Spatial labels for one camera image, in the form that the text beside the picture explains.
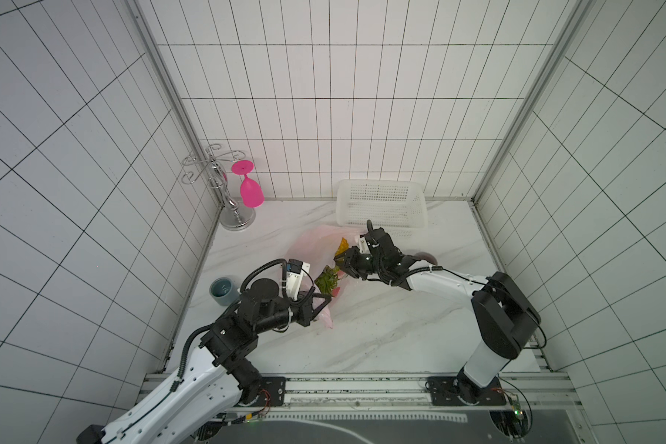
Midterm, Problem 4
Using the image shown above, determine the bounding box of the yellow pineapple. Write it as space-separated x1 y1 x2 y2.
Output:
334 238 350 263

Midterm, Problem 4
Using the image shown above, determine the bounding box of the aluminium rail frame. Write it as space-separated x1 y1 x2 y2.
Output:
127 340 598 444

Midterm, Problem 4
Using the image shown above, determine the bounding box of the teal cup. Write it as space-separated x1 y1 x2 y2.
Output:
209 277 240 307

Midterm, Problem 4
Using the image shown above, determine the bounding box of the pink plastic bag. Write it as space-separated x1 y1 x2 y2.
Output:
284 225 362 318

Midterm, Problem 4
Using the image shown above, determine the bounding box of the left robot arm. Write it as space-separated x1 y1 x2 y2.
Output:
77 277 332 443

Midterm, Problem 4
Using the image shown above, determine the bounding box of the pink wine glass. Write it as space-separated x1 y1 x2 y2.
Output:
231 160 265 208

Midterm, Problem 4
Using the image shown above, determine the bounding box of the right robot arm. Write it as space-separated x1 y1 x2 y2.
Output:
334 221 541 406

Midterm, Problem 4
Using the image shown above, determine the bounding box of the white plastic basket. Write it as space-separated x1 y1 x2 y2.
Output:
336 179 428 229

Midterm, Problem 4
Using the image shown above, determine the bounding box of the lilac mug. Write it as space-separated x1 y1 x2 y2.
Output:
413 252 438 266

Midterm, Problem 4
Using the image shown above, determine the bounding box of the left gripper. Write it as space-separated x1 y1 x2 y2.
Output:
256 290 331 333

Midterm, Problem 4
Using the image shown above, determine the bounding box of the green-brown pineapple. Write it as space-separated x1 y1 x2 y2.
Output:
314 266 340 297

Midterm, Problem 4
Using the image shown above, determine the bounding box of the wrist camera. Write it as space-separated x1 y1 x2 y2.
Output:
282 259 310 302
356 236 369 253

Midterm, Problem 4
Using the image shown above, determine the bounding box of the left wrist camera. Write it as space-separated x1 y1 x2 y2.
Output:
282 259 310 302

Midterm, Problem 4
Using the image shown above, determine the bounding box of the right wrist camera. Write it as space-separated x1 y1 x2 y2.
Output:
356 236 369 253

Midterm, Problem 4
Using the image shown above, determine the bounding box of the silver glass rack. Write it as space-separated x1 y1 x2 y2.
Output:
181 144 255 231

